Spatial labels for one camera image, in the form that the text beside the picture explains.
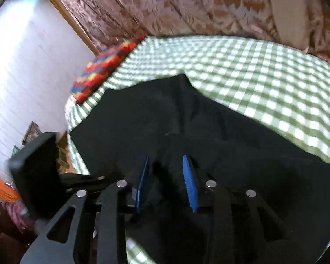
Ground green checked bedsheet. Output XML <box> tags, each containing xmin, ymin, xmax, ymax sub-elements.
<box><xmin>64</xmin><ymin>34</ymin><xmax>330</xmax><ymax>264</ymax></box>

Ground black pants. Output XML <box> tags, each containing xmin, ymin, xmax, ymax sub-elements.
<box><xmin>69</xmin><ymin>73</ymin><xmax>330</xmax><ymax>264</ymax></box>

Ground colourful checked pillow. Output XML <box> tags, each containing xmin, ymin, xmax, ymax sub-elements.
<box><xmin>71</xmin><ymin>34</ymin><xmax>147</xmax><ymax>103</ymax></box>

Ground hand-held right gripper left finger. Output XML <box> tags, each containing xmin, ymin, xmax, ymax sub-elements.
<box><xmin>20</xmin><ymin>155</ymin><xmax>150</xmax><ymax>264</ymax></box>

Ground orange cloth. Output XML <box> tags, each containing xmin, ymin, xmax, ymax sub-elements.
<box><xmin>0</xmin><ymin>174</ymin><xmax>21</xmax><ymax>202</ymax></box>

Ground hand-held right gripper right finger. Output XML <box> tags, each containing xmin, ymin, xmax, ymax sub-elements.
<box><xmin>182</xmin><ymin>155</ymin><xmax>295</xmax><ymax>264</ymax></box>

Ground dark red cloth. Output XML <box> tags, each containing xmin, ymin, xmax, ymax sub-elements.
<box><xmin>0</xmin><ymin>199</ymin><xmax>36</xmax><ymax>248</ymax></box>

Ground brown floral curtain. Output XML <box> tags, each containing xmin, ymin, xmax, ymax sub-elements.
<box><xmin>42</xmin><ymin>0</ymin><xmax>330</xmax><ymax>69</ymax></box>

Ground wooden frame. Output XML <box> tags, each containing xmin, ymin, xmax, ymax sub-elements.
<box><xmin>33</xmin><ymin>0</ymin><xmax>101</xmax><ymax>55</ymax></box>

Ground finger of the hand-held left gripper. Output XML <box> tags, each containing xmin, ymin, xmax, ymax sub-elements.
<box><xmin>58</xmin><ymin>172</ymin><xmax>106</xmax><ymax>191</ymax></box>

